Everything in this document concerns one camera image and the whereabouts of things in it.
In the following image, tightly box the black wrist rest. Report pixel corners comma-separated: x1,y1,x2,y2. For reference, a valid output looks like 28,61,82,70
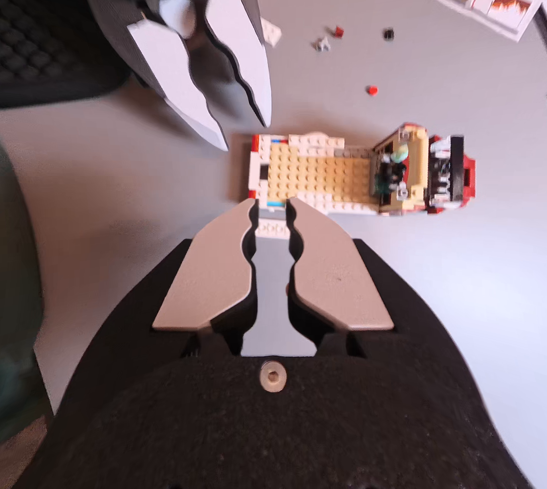
0,0,131,109

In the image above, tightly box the toy brick truck model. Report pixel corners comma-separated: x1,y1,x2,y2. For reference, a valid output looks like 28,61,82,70
249,122,476,217

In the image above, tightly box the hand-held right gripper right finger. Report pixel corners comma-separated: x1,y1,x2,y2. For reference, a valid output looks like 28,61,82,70
285,197,395,332

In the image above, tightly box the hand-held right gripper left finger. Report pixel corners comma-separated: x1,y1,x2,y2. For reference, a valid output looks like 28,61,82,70
152,198,259,332

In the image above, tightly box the white long brick plate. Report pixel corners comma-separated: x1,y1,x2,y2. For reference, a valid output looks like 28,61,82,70
260,18,283,48
256,218,292,240

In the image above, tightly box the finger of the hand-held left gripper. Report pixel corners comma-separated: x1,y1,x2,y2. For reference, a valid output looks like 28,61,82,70
126,21,230,153
203,0,274,129

